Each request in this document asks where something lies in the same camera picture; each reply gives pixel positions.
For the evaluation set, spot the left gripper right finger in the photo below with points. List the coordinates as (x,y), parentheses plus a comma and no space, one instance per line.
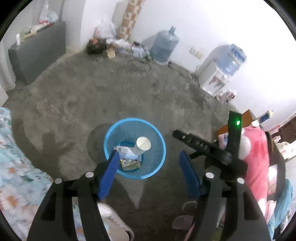
(243,217)

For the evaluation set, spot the blue mesh trash basket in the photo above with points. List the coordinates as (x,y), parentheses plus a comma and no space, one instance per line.
(122,137)

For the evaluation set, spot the blue water jug on floor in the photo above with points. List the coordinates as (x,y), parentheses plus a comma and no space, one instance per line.
(164,45)

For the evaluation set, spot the white paper cup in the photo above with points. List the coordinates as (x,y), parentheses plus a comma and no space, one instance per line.
(142,145)

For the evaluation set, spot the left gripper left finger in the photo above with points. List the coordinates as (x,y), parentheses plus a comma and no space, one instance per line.
(54,219)

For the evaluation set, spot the floral blue tablecloth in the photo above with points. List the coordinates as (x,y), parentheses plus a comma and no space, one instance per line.
(23,186)

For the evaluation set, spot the dark grey cabinet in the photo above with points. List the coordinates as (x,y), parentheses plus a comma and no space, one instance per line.
(32,57)

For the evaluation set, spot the white water dispenser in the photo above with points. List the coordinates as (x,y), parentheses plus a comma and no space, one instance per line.
(220,66)

